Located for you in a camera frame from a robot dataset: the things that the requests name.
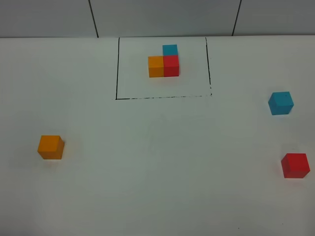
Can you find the template orange cube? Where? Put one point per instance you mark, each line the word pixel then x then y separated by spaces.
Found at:
pixel 155 66

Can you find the template blue cube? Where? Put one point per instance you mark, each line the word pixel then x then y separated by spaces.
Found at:
pixel 170 50

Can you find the template red cube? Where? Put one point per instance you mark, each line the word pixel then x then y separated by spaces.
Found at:
pixel 171 66

